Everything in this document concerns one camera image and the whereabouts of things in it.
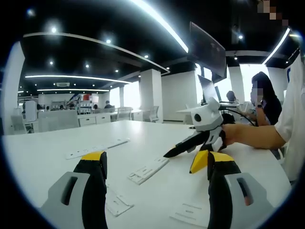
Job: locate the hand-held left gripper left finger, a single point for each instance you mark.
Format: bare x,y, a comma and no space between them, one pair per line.
93,190

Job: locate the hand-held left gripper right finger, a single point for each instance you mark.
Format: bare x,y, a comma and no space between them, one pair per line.
221,190

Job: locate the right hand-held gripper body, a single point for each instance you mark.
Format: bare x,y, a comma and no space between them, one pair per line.
207,119

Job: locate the white socket holder cover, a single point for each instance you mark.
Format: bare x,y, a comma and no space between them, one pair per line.
189,214
118,201
147,170

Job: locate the long white socket holder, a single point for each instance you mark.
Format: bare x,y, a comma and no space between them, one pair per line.
95,149

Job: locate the person's right hand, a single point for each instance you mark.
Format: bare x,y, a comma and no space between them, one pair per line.
233,134

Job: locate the white side table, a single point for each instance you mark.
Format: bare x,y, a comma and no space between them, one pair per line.
186,111

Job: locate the open laptop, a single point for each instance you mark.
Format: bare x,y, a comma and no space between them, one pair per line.
208,88

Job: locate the white office chair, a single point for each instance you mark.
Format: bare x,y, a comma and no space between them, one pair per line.
154,114
18,124
124,114

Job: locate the white square pillar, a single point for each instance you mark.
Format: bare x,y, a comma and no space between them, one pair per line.
151,95

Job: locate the dark hanging monitor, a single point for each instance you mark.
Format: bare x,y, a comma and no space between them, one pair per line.
207,50

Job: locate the white drawer cabinet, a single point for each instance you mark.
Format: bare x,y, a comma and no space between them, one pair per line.
87,121
103,118

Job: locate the white desk partition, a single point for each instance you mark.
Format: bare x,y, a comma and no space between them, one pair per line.
58,121

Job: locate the person in white shirt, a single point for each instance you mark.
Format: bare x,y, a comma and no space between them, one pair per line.
293,119

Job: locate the white tall unit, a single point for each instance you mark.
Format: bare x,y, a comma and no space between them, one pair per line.
31,111

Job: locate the long bright ceiling light strip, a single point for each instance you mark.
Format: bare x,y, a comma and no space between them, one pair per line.
164,26

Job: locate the ceiling air vent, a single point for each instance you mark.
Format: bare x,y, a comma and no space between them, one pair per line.
63,84

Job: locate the group of round ceiling spotlights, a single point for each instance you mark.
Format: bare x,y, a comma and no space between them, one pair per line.
108,41

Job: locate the large white pillar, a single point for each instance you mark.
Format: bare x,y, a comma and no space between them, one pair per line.
14,90

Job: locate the red wall panel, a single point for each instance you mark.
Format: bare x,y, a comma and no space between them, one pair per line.
85,97

